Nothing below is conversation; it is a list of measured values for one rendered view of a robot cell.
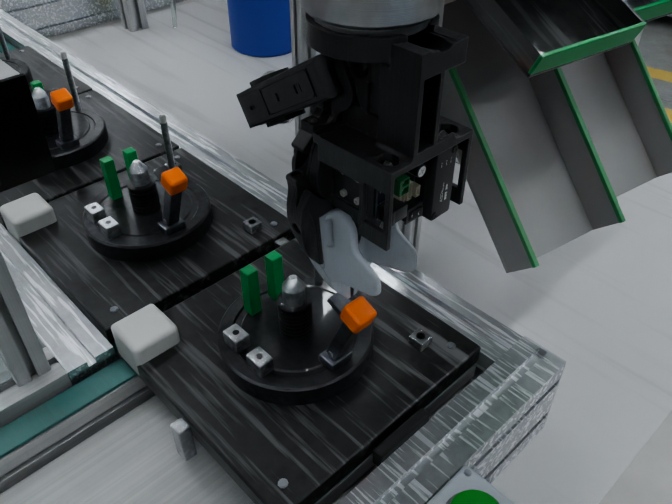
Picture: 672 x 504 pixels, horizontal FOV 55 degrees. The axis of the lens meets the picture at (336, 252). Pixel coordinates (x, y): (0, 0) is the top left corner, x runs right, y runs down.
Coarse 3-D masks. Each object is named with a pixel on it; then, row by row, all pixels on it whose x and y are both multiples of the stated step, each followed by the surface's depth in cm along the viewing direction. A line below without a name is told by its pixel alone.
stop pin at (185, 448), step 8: (176, 424) 52; (184, 424) 52; (176, 432) 52; (184, 432) 52; (176, 440) 53; (184, 440) 53; (192, 440) 53; (184, 448) 53; (192, 448) 54; (184, 456) 54; (192, 456) 54
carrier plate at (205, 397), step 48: (240, 288) 65; (384, 288) 65; (192, 336) 59; (384, 336) 59; (192, 384) 55; (384, 384) 55; (432, 384) 55; (192, 432) 53; (240, 432) 51; (288, 432) 51; (336, 432) 51; (384, 432) 52; (240, 480) 49; (288, 480) 48; (336, 480) 50
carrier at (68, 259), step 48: (96, 192) 78; (144, 192) 69; (192, 192) 74; (240, 192) 78; (48, 240) 71; (96, 240) 68; (144, 240) 67; (192, 240) 70; (240, 240) 71; (96, 288) 65; (144, 288) 65; (192, 288) 66
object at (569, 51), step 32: (480, 0) 53; (512, 0) 56; (544, 0) 57; (576, 0) 58; (608, 0) 57; (512, 32) 52; (544, 32) 55; (576, 32) 56; (608, 32) 57; (544, 64) 51
